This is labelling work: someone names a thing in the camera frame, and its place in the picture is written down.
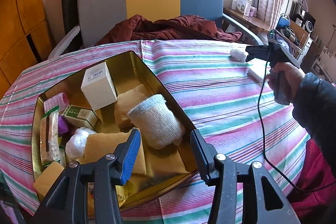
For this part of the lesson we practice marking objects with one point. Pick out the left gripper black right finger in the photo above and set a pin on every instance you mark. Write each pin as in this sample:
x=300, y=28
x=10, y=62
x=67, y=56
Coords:
x=204, y=154

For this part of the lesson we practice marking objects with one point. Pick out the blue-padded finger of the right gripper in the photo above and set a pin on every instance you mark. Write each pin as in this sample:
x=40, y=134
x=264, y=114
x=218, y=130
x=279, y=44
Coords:
x=260, y=52

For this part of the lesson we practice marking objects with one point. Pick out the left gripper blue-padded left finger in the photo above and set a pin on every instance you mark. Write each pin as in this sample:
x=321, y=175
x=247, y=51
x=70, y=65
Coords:
x=128, y=155

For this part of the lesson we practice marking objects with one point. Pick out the white foam block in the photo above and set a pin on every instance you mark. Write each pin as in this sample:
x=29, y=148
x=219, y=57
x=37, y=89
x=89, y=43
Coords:
x=258, y=71

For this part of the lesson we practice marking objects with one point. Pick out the white knitted sock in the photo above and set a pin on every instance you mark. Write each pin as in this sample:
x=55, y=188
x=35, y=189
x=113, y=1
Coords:
x=157, y=124

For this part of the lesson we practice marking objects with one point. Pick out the yellow sponge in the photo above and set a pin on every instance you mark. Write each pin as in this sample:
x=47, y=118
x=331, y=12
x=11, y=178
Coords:
x=127, y=101
x=45, y=181
x=100, y=144

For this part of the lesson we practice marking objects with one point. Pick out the green small carton box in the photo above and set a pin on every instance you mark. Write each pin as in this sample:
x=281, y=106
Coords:
x=80, y=116

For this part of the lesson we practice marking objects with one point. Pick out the white plastic bag ball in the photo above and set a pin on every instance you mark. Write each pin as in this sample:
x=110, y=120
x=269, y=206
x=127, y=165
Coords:
x=76, y=144

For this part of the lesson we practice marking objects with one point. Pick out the beige ointment carton box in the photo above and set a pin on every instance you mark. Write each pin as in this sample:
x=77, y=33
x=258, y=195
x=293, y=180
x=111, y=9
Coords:
x=98, y=87

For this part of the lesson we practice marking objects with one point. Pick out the purple snack pouch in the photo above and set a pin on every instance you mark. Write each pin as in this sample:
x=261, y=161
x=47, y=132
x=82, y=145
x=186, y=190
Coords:
x=62, y=126

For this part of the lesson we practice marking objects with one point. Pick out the green biscuit pack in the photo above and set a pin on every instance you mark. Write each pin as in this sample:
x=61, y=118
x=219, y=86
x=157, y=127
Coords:
x=49, y=144

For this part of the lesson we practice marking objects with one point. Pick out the yellow patterned sock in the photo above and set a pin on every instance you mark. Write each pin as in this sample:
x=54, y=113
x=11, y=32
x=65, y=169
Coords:
x=122, y=195

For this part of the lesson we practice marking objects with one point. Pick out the dark sleeve forearm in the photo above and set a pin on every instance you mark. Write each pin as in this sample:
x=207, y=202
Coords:
x=314, y=109

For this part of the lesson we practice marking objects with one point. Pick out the person right hand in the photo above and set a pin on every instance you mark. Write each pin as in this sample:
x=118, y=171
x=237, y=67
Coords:
x=284, y=79

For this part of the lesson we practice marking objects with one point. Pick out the wooden side desk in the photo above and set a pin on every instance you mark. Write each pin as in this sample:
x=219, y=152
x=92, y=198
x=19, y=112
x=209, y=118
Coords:
x=259, y=28

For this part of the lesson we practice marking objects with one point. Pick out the white boxes on desk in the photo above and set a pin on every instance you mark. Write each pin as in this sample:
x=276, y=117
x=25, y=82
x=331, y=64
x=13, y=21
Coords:
x=244, y=7

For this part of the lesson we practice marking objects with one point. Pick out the maroon jacket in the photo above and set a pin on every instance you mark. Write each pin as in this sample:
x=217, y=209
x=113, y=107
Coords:
x=185, y=27

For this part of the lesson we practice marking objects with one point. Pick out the red pink blanket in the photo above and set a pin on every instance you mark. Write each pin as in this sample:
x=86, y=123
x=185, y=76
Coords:
x=316, y=173

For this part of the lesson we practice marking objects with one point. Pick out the grey yellow blue armchair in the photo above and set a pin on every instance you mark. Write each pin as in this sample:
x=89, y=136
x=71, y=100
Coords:
x=97, y=17

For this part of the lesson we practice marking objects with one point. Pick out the orange wooden wardrobe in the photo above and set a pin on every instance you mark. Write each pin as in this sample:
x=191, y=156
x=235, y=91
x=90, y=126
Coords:
x=26, y=38

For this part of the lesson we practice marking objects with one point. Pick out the black rolled mat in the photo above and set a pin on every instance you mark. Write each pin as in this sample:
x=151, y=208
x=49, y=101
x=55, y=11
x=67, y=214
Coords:
x=70, y=14

